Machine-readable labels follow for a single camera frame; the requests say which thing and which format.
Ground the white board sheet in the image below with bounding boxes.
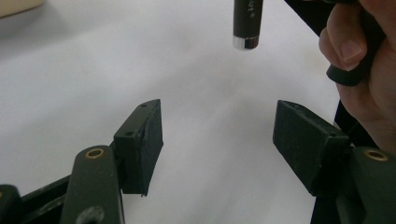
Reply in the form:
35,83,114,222
0,0,342,224

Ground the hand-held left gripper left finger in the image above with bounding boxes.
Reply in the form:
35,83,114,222
112,98,164,198

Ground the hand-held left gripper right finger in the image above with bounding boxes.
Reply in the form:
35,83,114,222
272,99,352,198

